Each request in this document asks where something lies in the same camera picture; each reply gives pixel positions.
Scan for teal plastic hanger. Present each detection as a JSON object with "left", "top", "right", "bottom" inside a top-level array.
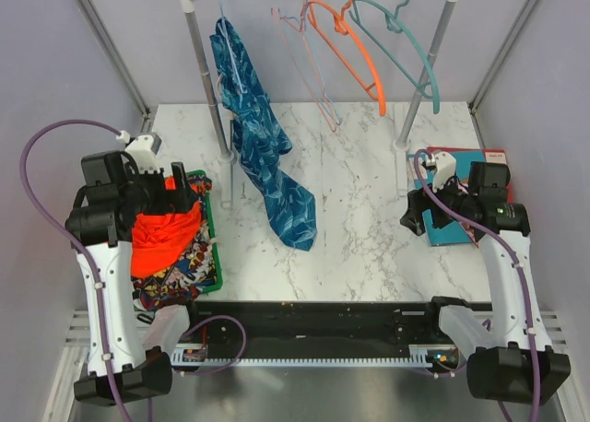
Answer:
[{"left": 348, "top": 0, "right": 441, "bottom": 114}]

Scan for red book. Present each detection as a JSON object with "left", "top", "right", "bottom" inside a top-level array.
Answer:
[{"left": 428, "top": 147, "right": 507, "bottom": 168}]

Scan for orange plastic hanger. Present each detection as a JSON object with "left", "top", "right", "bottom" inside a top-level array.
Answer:
[{"left": 304, "top": 0, "right": 386, "bottom": 116}]

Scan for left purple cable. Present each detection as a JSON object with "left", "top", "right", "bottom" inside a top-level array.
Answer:
[{"left": 18, "top": 119, "right": 135, "bottom": 422}]

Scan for teal folder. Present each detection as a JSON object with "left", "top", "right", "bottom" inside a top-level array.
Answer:
[{"left": 423, "top": 147, "right": 485, "bottom": 246}]

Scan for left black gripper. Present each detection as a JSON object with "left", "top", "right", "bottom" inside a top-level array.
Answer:
[{"left": 119, "top": 161, "right": 197, "bottom": 216}]

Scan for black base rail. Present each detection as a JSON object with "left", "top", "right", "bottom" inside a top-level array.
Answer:
[{"left": 181, "top": 297, "right": 459, "bottom": 358}]

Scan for blue patterned shorts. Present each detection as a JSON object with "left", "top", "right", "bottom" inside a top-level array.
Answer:
[{"left": 209, "top": 18, "right": 317, "bottom": 252}]

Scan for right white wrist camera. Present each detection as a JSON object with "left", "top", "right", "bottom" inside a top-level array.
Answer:
[{"left": 425, "top": 150, "right": 456, "bottom": 193}]

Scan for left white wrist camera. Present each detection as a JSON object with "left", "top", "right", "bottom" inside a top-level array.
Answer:
[{"left": 116, "top": 131, "right": 162, "bottom": 173}]

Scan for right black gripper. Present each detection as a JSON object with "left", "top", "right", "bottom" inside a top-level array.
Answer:
[{"left": 400, "top": 170, "right": 477, "bottom": 236}]

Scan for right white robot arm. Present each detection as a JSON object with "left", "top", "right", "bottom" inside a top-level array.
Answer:
[{"left": 400, "top": 149, "right": 571, "bottom": 412}]

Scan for green plastic basket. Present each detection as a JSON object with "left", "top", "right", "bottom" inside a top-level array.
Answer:
[{"left": 162, "top": 170, "right": 223, "bottom": 299}]

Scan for pink wire hanger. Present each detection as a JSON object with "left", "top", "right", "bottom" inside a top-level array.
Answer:
[{"left": 270, "top": 0, "right": 337, "bottom": 133}]

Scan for orange shorts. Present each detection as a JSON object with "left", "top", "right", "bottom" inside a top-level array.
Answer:
[{"left": 131, "top": 175, "right": 212, "bottom": 278}]

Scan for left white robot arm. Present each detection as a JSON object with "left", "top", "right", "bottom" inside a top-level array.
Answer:
[{"left": 65, "top": 151, "right": 203, "bottom": 406}]

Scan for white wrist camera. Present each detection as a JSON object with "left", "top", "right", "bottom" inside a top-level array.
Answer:
[
  {"left": 425, "top": 150, "right": 456, "bottom": 193},
  {"left": 116, "top": 131, "right": 162, "bottom": 173}
]

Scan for white cable duct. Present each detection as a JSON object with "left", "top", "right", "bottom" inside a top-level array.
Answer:
[{"left": 171, "top": 346, "right": 458, "bottom": 370}]

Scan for colourful comic print shorts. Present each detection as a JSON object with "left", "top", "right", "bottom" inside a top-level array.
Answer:
[{"left": 131, "top": 170, "right": 222, "bottom": 311}]

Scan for light blue wire hanger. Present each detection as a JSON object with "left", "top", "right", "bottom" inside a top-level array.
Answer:
[{"left": 218, "top": 0, "right": 245, "bottom": 98}]

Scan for purple cable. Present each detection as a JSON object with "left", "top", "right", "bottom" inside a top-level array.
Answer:
[
  {"left": 412, "top": 148, "right": 541, "bottom": 422},
  {"left": 18, "top": 119, "right": 135, "bottom": 422}
]

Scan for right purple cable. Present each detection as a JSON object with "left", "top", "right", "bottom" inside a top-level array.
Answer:
[{"left": 412, "top": 148, "right": 541, "bottom": 422}]

